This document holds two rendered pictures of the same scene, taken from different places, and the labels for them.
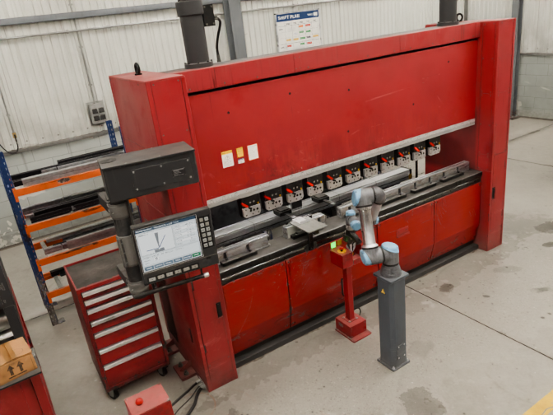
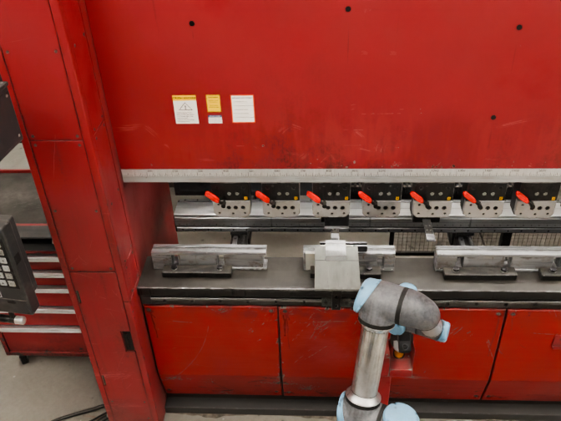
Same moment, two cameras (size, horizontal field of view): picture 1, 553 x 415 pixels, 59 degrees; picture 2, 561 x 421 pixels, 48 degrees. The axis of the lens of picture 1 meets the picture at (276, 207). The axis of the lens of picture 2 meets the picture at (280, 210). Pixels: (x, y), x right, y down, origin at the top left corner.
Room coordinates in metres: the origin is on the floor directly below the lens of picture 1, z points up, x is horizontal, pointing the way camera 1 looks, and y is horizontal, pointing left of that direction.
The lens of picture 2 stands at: (1.83, -1.14, 2.72)
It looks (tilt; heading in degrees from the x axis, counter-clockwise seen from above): 36 degrees down; 34
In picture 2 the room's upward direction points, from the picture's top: 2 degrees counter-clockwise
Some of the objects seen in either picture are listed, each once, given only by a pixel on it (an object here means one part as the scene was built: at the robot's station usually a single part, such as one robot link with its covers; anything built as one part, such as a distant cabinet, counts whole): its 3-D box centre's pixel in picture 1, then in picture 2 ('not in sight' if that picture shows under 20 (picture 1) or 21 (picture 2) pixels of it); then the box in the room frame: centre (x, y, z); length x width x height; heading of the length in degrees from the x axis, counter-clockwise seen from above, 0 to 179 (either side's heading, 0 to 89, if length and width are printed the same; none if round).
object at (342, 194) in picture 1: (316, 203); (421, 215); (4.16, -0.37, 0.93); 2.30 x 0.14 x 0.10; 120
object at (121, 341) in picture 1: (119, 323); (49, 274); (3.27, 1.31, 0.50); 0.50 x 0.50 x 1.00; 30
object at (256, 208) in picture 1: (248, 204); (232, 194); (3.49, 0.21, 1.26); 0.15 x 0.09 x 0.17; 120
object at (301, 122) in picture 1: (353, 114); (525, 81); (4.03, -0.73, 1.74); 3.00 x 0.08 x 0.80; 120
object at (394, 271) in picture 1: (390, 267); not in sight; (3.05, -0.75, 0.82); 0.15 x 0.15 x 0.10
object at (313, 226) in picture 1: (308, 224); (336, 267); (3.58, -0.24, 1.00); 0.26 x 0.18 x 0.01; 30
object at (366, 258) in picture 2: (304, 225); (348, 257); (3.73, -0.21, 0.92); 0.39 x 0.06 x 0.10; 120
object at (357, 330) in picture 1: (352, 325); not in sight; (3.48, -0.52, 0.06); 0.25 x 0.20 x 0.12; 31
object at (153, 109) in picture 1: (175, 232); (115, 191); (3.37, 0.77, 1.15); 0.85 x 0.25 x 2.30; 30
